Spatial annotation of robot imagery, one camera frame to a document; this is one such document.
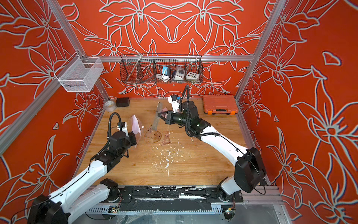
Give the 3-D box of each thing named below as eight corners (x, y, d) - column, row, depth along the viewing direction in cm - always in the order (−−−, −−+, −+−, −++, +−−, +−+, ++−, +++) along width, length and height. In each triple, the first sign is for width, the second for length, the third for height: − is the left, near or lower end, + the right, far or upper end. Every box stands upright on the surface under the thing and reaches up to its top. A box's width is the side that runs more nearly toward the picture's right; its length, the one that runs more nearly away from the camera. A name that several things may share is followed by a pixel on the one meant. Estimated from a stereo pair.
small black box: (116, 107, 117) (114, 104, 114) (118, 100, 122) (117, 97, 119) (128, 107, 117) (126, 104, 113) (130, 100, 122) (129, 97, 119)
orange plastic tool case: (204, 115, 111) (206, 110, 106) (202, 99, 122) (203, 94, 118) (236, 115, 110) (239, 110, 106) (231, 99, 122) (233, 94, 118)
